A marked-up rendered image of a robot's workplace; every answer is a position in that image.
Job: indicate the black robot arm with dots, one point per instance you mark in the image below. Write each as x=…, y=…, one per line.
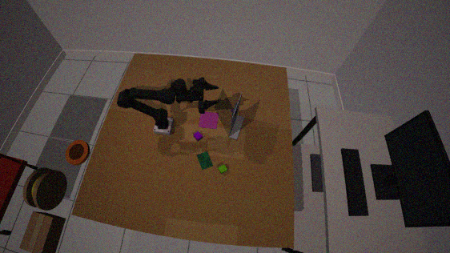
x=127, y=98

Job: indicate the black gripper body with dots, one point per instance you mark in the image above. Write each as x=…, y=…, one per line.
x=201, y=105

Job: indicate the magenta square marking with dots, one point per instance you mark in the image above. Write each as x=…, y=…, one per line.
x=209, y=120

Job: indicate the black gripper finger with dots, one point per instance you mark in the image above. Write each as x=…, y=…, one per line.
x=210, y=103
x=208, y=86

